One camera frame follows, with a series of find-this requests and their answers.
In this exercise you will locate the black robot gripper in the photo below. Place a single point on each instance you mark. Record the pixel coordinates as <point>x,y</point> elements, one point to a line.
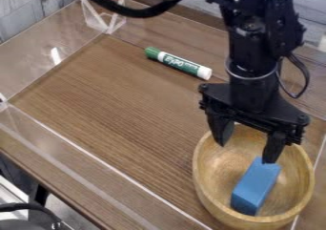
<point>280,120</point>

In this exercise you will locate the blue rectangular block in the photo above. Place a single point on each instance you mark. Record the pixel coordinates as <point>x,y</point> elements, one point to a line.
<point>254,187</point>

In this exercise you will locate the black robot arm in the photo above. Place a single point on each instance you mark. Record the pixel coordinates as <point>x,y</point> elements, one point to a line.
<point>264,33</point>

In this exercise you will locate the brown wooden bowl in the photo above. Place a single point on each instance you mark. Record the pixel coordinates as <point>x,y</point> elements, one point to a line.
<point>218,168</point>

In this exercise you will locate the green Expo marker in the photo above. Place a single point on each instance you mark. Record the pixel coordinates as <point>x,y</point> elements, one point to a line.
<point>179,63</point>

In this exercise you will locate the clear acrylic tray walls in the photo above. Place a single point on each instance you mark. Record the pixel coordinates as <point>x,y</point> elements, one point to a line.
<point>101,124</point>

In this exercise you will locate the black metal table leg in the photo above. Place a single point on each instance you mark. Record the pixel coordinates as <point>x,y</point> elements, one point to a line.
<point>41,195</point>

